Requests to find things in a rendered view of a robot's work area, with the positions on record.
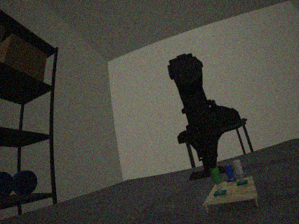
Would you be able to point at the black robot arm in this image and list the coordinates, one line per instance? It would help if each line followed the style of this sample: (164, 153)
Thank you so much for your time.
(187, 73)

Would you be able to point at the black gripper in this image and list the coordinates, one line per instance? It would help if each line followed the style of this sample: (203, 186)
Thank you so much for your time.
(203, 130)

